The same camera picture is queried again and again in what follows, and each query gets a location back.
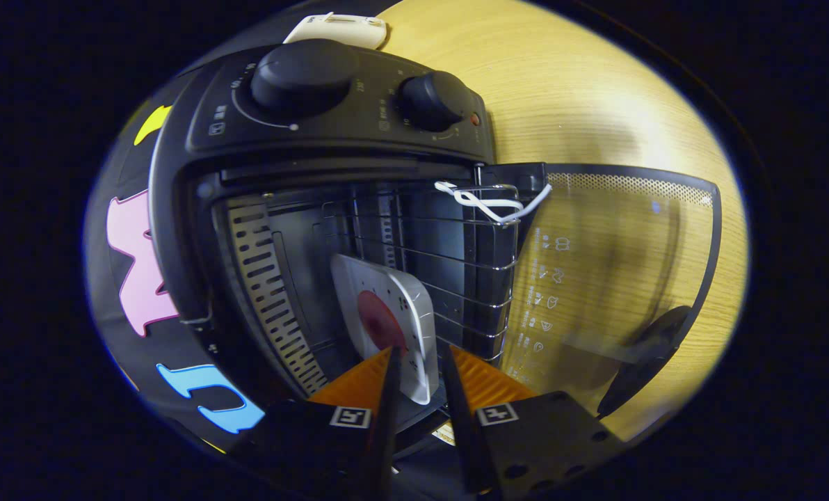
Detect metal wire oven rack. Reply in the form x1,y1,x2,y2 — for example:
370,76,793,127
321,182,523,363

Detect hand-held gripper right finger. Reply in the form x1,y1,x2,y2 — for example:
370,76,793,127
442,344,629,501

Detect white bread toaster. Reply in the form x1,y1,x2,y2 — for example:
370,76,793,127
284,13,389,51

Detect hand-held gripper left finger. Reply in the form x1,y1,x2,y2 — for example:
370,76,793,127
237,346,403,501

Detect white square plate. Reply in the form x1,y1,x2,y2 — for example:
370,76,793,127
331,254,440,406

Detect white cord tie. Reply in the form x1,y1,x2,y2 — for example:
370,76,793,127
434,180,553,226

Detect black toaster oven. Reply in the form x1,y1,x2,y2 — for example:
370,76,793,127
147,38,723,446

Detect red meat slice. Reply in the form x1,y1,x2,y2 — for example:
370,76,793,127
356,290,410,356

